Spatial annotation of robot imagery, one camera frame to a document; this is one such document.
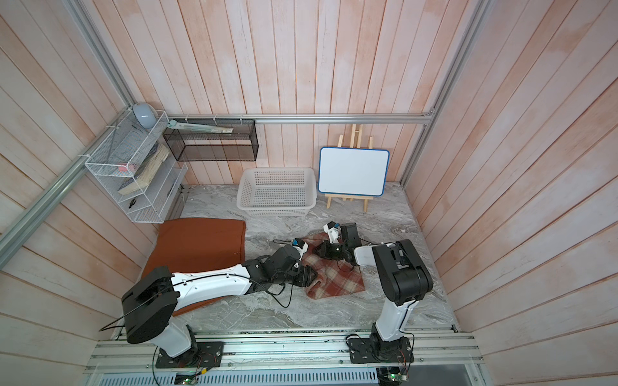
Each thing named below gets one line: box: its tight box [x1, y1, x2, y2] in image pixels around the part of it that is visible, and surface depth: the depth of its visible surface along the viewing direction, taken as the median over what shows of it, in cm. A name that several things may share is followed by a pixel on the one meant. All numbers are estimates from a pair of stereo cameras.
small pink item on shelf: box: [118, 163, 135, 173], surface depth 71 cm
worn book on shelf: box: [117, 143, 170, 195], surface depth 83 cm
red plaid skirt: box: [300, 233, 366, 300], surface depth 88 cm
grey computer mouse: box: [131, 102, 157, 129], surface depth 85 cm
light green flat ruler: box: [167, 119, 235, 134], surface depth 92 cm
